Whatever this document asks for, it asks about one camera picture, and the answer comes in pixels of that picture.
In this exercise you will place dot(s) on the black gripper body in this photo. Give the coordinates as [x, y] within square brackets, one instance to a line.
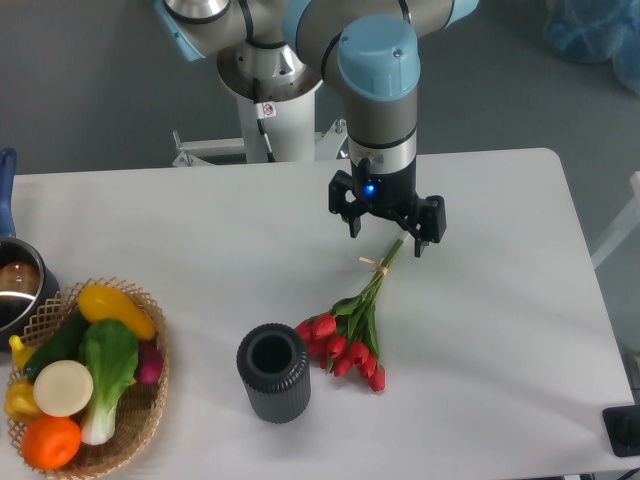
[383, 193]

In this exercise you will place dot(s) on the orange fruit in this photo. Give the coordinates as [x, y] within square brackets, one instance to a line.
[50, 442]

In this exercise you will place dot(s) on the green bok choy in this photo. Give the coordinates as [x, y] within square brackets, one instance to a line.
[109, 350]

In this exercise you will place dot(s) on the yellow bell pepper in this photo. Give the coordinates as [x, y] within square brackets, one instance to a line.
[20, 404]

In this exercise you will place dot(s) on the black device at table edge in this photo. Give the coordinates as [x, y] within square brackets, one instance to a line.
[622, 427]

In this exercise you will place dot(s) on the yellow squash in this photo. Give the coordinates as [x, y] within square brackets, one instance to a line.
[99, 302]

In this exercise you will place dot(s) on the woven wicker basket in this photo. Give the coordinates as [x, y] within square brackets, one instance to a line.
[140, 408]

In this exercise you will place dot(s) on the blue plastic bag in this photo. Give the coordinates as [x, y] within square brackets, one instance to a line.
[597, 32]

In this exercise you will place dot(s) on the purple red onion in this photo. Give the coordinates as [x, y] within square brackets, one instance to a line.
[150, 364]

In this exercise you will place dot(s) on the dark green cucumber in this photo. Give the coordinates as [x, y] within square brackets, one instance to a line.
[63, 344]

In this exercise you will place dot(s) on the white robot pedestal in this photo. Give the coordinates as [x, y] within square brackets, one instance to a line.
[272, 131]

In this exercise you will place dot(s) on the white frame at right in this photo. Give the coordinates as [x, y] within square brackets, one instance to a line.
[619, 228]

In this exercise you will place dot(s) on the dark grey ribbed vase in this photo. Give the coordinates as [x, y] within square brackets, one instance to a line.
[273, 363]

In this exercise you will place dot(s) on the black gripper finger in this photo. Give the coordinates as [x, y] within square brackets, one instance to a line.
[424, 219]
[349, 210]

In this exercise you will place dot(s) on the red tulip bouquet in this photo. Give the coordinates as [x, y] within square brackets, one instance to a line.
[345, 338]

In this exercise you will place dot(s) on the cream round bun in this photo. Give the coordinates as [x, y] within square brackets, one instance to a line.
[63, 388]

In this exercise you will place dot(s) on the dark pot with blue handle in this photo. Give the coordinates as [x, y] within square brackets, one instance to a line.
[26, 281]

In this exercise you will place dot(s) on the yellow banana tip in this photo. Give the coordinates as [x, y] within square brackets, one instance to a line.
[20, 352]

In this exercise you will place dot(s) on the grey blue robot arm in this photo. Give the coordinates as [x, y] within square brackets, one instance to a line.
[273, 55]

